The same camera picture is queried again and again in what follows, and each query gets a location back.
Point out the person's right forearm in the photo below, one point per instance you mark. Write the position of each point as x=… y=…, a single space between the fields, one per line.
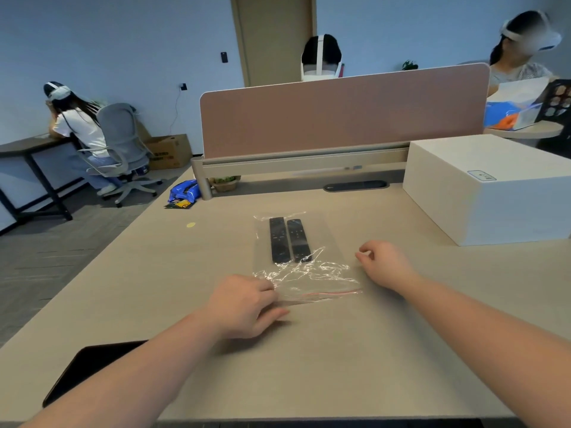
x=495 y=338

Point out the blue snack packet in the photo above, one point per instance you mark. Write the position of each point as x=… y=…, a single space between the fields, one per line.
x=183 y=192

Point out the person's left hand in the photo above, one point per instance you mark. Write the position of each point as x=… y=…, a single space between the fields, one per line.
x=241 y=307

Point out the small plant in basket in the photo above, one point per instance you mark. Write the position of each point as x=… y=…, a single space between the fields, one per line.
x=225 y=184

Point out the black tablet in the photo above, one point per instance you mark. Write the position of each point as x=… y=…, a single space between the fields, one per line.
x=84 y=369

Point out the person's left forearm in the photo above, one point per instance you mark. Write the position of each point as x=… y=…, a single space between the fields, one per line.
x=129 y=378

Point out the blue and orange package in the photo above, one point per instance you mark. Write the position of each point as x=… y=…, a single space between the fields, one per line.
x=502 y=115

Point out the pink desk divider panel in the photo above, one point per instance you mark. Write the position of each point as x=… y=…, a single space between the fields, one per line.
x=343 y=113

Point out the person's right hand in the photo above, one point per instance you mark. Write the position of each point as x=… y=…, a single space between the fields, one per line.
x=388 y=265

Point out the round beige table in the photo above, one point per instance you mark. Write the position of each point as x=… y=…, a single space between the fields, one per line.
x=542 y=130

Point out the white headset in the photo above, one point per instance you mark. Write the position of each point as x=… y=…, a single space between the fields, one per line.
x=59 y=92
x=551 y=42
x=320 y=74

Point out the small green potted plant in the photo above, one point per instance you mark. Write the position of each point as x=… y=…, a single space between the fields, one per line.
x=409 y=65

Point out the black remote control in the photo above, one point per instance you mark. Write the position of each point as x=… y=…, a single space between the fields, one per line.
x=298 y=239
x=279 y=239

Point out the black perforated panel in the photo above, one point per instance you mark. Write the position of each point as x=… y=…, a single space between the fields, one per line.
x=562 y=129

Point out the clear plastic bag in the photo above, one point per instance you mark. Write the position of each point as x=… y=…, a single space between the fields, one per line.
x=321 y=238

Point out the beige divider base rail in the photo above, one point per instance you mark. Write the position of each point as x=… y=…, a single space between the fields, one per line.
x=303 y=164

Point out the large white box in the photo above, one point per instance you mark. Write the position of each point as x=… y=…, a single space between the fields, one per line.
x=490 y=205

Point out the brown cardboard box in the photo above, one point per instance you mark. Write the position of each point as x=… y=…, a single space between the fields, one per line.
x=168 y=152

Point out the beige wooden door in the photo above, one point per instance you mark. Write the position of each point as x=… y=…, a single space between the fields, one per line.
x=273 y=40

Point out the dark desk with black legs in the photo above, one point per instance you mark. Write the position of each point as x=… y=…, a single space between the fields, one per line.
x=22 y=147

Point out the grey office chair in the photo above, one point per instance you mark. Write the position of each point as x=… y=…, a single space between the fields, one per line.
x=120 y=129

